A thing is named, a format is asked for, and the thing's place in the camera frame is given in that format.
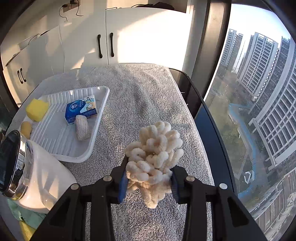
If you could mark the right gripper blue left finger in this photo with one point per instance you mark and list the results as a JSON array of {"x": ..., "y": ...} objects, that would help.
[{"x": 122, "y": 187}]

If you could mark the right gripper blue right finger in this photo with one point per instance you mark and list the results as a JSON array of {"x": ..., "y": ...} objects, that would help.
[{"x": 175, "y": 188}]

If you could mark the cream knotted chunky yarn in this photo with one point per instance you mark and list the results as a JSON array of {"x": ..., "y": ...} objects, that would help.
[{"x": 150, "y": 161}]

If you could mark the yellow cat-shaped sponge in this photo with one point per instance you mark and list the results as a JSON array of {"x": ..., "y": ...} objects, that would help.
[{"x": 37, "y": 109}]

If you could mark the cream knitted roll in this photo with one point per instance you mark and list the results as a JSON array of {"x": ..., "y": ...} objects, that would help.
[{"x": 82, "y": 128}]

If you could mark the white ribbed plastic tray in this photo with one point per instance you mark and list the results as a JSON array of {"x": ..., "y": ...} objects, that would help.
[{"x": 59, "y": 138}]

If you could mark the blue tissue pack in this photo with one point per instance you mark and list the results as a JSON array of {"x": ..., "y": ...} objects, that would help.
[{"x": 85, "y": 107}]

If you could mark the white mug with chrome lid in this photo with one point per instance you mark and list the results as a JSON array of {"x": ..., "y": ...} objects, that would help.
[{"x": 30, "y": 176}]

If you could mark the grey terry towel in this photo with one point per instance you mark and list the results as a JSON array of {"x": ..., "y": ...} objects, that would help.
[{"x": 140, "y": 95}]

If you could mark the mint green cloth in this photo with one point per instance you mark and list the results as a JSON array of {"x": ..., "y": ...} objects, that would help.
[{"x": 31, "y": 218}]

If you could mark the yellow rectangular sponge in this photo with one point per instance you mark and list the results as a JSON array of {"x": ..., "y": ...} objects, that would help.
[{"x": 26, "y": 230}]

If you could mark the small round sponge in tray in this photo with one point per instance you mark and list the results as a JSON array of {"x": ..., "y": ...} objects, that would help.
[{"x": 26, "y": 128}]

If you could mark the white cabinet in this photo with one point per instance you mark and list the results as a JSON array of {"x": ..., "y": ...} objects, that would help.
[{"x": 125, "y": 35}]

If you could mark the wall power outlet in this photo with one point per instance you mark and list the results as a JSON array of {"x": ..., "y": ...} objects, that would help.
[{"x": 71, "y": 5}]

